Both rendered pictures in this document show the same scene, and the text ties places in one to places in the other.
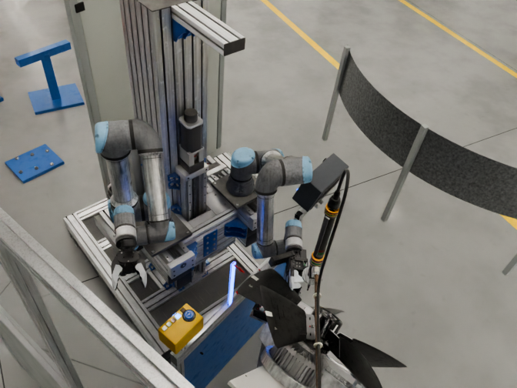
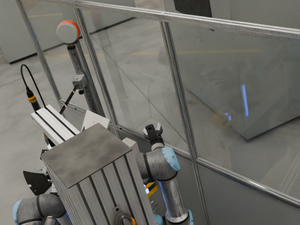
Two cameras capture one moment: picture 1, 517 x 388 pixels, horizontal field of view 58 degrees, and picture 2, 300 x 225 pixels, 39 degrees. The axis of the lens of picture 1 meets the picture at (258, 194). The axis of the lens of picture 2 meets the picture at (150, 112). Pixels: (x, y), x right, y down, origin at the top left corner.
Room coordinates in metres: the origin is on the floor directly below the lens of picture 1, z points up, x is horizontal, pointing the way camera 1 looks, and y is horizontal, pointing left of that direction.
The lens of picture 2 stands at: (2.78, 1.10, 2.88)
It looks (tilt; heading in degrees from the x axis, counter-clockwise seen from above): 32 degrees down; 200
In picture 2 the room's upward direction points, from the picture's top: 15 degrees counter-clockwise
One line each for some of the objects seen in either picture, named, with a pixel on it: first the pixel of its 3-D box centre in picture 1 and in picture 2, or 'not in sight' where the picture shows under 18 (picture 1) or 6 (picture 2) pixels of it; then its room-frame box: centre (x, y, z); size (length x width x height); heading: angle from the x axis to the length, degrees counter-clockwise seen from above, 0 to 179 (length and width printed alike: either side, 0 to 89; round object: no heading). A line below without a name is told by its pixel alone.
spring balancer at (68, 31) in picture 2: not in sight; (68, 31); (0.21, -0.24, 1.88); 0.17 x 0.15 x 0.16; 56
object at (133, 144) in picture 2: not in sight; (124, 149); (0.34, -0.06, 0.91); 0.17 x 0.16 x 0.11; 146
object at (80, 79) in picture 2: not in sight; (80, 81); (0.31, -0.23, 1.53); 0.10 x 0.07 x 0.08; 1
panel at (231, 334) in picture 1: (237, 329); not in sight; (1.22, 0.02, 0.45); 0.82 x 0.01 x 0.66; 146
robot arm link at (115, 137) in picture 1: (121, 175); (171, 194); (1.33, 0.57, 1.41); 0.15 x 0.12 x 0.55; 110
